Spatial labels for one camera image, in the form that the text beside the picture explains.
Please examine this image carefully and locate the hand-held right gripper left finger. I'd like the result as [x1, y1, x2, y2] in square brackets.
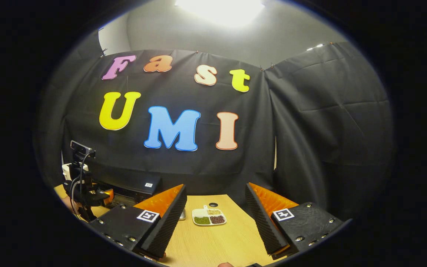
[89, 184, 188, 260]

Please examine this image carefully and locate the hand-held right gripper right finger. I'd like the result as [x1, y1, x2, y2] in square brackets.
[245, 182, 352, 260]

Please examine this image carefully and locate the black electric oven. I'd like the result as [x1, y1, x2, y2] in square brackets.
[91, 171, 163, 208]

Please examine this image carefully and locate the white toaster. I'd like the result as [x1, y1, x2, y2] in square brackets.
[62, 162, 89, 182]

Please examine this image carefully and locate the white divided tray of beans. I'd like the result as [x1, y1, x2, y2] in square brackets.
[192, 205, 227, 226]

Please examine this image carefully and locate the black backdrop cloth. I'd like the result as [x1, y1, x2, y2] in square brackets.
[36, 30, 395, 223]

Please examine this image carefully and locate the large ceiling light panel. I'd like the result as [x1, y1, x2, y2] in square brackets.
[175, 0, 266, 29]

